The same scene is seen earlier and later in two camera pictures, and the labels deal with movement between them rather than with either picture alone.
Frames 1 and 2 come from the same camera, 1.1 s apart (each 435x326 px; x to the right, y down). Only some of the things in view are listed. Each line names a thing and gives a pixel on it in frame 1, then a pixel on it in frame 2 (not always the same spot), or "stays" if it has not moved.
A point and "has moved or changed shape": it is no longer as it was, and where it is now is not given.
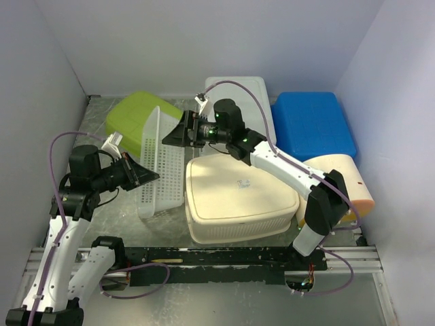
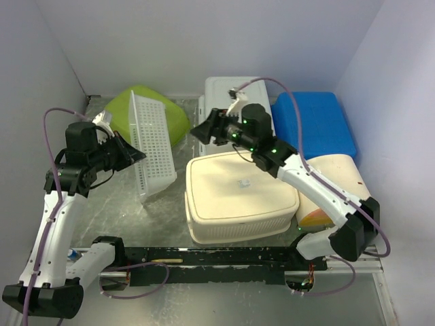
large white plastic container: [255, 111] stays
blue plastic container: [311, 125] stays
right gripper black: [179, 136] -> [204, 131]
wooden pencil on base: [168, 261] stays
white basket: [166, 161] has moved or changed shape
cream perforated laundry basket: [228, 200] stays
